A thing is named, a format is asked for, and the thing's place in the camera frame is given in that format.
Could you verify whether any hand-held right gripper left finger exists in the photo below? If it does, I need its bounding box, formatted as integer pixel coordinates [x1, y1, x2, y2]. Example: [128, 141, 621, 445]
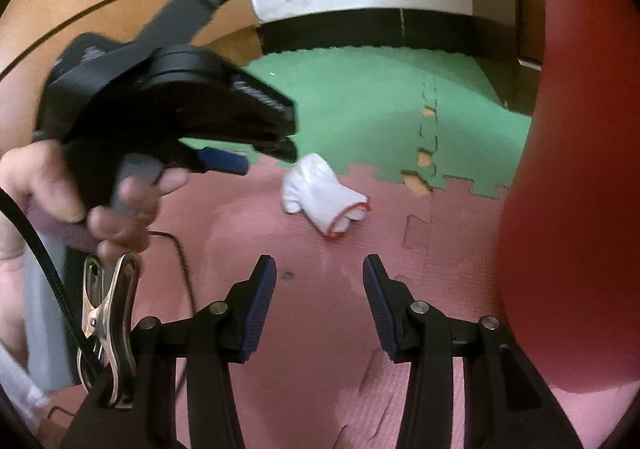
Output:
[60, 254, 278, 449]

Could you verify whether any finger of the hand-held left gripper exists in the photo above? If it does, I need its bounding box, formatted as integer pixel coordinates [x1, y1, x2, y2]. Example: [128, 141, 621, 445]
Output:
[209, 73, 300, 166]
[192, 146, 251, 176]

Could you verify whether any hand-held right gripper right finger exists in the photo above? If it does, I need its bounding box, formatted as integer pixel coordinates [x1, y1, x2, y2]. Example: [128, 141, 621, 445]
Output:
[362, 254, 583, 449]

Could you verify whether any white glove with red cuff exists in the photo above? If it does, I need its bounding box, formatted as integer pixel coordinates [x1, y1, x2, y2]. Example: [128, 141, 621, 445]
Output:
[280, 152, 372, 242]

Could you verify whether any red bucket with green rim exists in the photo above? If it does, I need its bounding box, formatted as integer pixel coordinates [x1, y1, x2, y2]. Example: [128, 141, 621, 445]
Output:
[497, 0, 640, 397]

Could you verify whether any person's left hand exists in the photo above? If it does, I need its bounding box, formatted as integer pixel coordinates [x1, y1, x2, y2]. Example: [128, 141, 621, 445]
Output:
[0, 139, 192, 262]

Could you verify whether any pink foam mat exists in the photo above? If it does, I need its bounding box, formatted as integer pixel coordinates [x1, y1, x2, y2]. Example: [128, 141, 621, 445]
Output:
[42, 161, 631, 449]

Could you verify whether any metal spring clip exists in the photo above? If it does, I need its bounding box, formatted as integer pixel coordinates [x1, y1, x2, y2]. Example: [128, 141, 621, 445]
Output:
[77, 251, 143, 407]

